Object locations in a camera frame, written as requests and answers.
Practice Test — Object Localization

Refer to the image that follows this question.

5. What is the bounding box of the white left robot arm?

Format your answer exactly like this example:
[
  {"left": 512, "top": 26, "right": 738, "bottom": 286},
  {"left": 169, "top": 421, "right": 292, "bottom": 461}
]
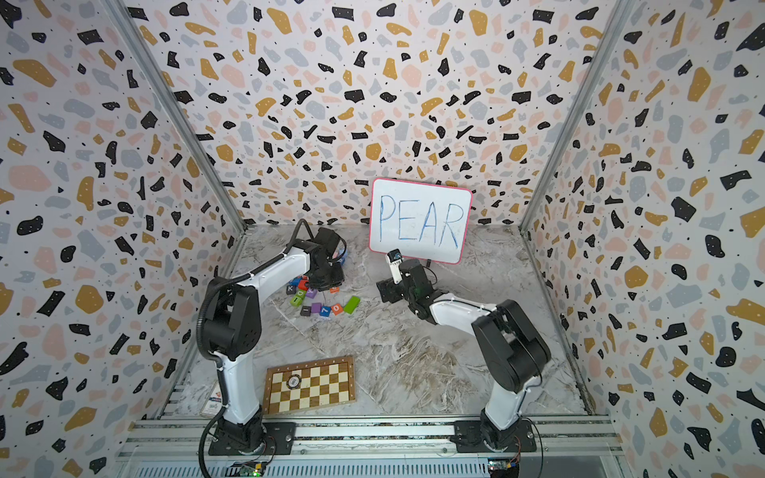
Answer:
[{"left": 195, "top": 220, "right": 348, "bottom": 450}]

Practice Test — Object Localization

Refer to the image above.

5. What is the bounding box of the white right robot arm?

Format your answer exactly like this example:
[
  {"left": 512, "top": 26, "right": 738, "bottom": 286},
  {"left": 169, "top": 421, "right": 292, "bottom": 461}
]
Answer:
[{"left": 377, "top": 249, "right": 551, "bottom": 453}]

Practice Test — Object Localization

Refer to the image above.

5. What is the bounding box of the long green block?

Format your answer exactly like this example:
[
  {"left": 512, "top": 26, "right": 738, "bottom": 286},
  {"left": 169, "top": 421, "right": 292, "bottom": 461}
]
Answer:
[{"left": 344, "top": 296, "right": 361, "bottom": 315}]

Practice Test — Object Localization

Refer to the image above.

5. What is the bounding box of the green I block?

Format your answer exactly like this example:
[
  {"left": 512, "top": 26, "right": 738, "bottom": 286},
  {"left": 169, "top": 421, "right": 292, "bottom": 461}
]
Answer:
[{"left": 290, "top": 290, "right": 306, "bottom": 308}]

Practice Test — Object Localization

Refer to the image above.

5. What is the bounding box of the pink framed whiteboard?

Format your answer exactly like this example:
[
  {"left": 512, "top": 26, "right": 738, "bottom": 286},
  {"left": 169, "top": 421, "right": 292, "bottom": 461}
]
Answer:
[{"left": 369, "top": 178, "right": 473, "bottom": 264}]

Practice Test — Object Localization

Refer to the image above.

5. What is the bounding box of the wooden chessboard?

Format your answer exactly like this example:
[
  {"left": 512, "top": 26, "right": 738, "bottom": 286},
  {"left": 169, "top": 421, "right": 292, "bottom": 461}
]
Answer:
[{"left": 262, "top": 356, "right": 357, "bottom": 415}]

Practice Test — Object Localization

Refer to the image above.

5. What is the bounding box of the small card box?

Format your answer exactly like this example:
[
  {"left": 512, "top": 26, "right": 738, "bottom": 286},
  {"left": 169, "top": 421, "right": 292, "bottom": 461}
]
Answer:
[{"left": 200, "top": 384, "right": 222, "bottom": 417}]

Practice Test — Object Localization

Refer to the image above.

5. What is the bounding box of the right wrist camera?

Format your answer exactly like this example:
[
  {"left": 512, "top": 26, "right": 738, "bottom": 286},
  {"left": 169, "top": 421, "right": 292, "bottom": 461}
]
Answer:
[{"left": 386, "top": 249, "right": 402, "bottom": 284}]

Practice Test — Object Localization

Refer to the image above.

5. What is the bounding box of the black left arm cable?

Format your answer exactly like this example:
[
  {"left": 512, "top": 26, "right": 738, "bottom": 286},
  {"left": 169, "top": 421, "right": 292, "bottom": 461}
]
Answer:
[{"left": 195, "top": 217, "right": 318, "bottom": 478}]

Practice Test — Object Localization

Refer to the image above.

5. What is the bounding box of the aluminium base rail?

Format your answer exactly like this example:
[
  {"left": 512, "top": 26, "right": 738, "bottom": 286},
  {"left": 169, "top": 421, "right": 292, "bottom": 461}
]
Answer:
[{"left": 115, "top": 415, "right": 633, "bottom": 477}]

